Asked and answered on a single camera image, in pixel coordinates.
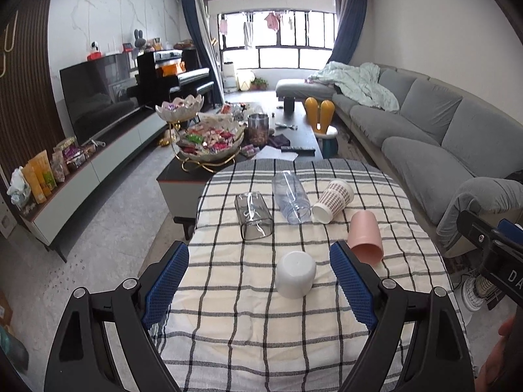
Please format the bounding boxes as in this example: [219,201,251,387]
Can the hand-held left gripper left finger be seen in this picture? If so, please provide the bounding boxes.
[43,240,191,392]

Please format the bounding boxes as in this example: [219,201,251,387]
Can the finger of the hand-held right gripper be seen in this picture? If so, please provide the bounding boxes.
[457,210,504,254]
[498,218,523,251]

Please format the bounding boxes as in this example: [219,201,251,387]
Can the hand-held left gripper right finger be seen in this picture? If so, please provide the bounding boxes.
[329,241,477,392]

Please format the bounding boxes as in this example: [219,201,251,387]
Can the pink cup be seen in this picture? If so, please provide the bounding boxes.
[347,211,385,263]

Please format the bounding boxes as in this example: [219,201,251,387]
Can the white cup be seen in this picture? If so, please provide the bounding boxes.
[275,251,318,298]

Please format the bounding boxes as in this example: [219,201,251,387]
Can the brown dotted paper cup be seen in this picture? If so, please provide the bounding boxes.
[312,179,354,224]

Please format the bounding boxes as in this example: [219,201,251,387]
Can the clear bluish plastic cup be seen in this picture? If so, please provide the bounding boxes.
[272,170,313,225]

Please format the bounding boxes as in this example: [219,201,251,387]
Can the grey transparent glass cup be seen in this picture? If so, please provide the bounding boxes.
[234,191,274,241]

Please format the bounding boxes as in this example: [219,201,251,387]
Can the person's right hand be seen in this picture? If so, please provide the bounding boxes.
[474,316,523,392]

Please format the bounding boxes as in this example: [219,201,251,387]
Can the black white checkered tablecloth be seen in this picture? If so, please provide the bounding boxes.
[151,157,466,392]

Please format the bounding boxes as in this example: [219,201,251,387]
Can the grey corner sofa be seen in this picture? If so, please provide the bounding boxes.
[276,63,523,254]

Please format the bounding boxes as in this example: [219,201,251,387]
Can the dark top coffee table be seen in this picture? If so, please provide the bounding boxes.
[157,101,323,239]

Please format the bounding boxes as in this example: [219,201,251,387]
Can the long white television cabinet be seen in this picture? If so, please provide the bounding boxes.
[18,106,172,263]

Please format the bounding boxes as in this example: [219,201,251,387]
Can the white paper sheet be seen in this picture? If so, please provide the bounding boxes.
[255,146,299,162]

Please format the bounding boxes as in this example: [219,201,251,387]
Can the two-tier snack dish gold stand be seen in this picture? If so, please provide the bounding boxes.
[155,94,246,174]

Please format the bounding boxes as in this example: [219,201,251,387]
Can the cardboard box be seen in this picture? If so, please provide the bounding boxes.
[0,289,15,324]

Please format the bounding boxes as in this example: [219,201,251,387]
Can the row of snack bags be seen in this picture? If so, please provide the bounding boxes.
[22,137,96,205]

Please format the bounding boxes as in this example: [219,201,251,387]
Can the yellow rabbit ear stool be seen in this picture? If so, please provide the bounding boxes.
[304,97,339,160]

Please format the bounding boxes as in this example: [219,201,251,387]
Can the white plastic bag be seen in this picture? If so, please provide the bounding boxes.
[8,167,33,209]

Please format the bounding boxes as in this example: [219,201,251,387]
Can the clear jar with nuts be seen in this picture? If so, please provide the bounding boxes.
[248,113,270,147]

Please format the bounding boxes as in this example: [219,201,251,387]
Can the light green blanket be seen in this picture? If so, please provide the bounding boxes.
[307,61,400,114]

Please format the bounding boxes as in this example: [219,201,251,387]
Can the black upright piano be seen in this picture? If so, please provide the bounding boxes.
[127,47,216,109]

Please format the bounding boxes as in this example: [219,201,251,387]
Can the flat screen television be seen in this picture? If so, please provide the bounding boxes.
[59,53,142,146]

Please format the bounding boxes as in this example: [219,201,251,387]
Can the white air purifier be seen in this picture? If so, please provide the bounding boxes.
[223,61,238,90]

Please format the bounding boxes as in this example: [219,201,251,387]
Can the large black framed window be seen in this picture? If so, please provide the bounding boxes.
[208,8,341,71]

